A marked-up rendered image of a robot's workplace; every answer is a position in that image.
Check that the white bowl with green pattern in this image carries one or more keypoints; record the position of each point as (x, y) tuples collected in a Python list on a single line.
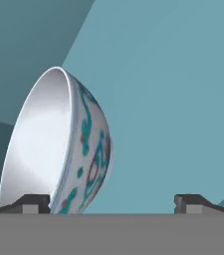
[(47, 142)]

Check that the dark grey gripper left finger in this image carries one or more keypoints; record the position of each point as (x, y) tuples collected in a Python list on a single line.
[(30, 202)]

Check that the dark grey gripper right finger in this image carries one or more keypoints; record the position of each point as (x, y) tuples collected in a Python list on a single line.
[(191, 203)]

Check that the teal cabinet door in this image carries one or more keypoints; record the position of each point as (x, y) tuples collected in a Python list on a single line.
[(170, 99)]

